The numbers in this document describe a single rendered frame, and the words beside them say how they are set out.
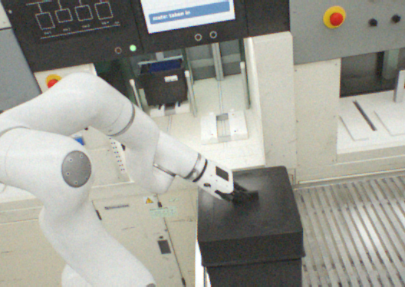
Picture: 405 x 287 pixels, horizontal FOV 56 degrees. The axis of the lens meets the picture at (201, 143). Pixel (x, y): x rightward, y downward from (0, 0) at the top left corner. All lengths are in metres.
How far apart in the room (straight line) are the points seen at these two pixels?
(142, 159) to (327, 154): 0.89
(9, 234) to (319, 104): 1.48
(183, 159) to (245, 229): 0.26
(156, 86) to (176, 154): 0.99
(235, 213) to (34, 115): 0.63
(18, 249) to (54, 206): 1.44
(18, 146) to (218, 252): 0.64
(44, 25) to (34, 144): 0.79
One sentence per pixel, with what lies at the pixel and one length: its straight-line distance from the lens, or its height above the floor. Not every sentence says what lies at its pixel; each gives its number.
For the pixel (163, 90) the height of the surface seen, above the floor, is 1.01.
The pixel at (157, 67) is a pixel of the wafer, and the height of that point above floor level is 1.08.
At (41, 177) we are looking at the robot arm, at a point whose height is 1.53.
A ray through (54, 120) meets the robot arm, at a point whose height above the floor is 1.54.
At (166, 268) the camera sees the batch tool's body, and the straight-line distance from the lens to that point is 2.03.
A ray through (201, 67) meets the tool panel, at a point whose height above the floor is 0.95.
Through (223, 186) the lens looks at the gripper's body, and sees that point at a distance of 1.05.
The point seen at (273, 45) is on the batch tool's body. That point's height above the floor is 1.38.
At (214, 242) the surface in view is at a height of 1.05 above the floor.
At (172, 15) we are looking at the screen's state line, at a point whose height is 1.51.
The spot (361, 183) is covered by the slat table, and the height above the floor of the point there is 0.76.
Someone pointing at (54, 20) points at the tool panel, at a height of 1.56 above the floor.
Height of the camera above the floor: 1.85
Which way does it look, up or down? 34 degrees down
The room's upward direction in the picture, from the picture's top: 11 degrees counter-clockwise
